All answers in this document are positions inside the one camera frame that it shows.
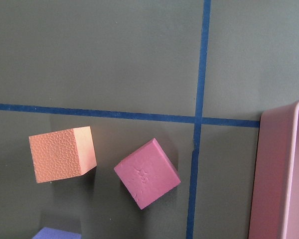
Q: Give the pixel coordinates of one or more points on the right crimson foam cube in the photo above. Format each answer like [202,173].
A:
[147,173]

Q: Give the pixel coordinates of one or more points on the far orange foam cube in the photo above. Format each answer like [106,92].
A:
[62,154]

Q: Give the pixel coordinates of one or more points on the far purple foam cube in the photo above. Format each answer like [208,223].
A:
[50,233]

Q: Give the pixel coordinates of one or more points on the red plastic bin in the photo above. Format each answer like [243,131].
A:
[275,200]

